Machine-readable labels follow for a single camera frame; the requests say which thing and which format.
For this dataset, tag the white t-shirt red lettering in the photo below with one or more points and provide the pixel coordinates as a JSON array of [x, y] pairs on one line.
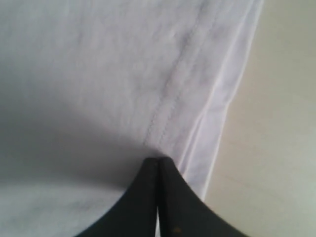
[[89, 88]]

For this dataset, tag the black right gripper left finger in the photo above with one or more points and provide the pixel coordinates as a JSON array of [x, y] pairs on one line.
[[135, 213]]

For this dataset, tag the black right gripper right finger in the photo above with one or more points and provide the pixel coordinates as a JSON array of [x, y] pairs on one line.
[[181, 212]]

